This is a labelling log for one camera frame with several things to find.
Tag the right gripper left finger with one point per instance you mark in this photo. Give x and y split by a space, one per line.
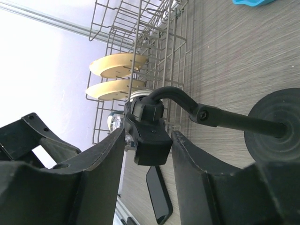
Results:
47 181

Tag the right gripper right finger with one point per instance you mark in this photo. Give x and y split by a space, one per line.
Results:
213 192

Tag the black phone stand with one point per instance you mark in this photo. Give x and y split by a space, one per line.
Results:
271 129

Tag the black phone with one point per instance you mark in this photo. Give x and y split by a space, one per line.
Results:
160 200

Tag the clear glass cup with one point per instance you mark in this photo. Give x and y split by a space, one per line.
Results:
115 120

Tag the lower beige plate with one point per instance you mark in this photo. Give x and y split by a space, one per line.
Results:
110 90

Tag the beige plate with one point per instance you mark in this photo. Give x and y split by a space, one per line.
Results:
117 65
110 90

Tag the upper beige plate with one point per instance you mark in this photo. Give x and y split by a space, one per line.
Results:
117 65

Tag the blue dotted plate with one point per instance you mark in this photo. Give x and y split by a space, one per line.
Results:
252 3

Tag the grey wire dish rack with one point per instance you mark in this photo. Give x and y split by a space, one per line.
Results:
155 33

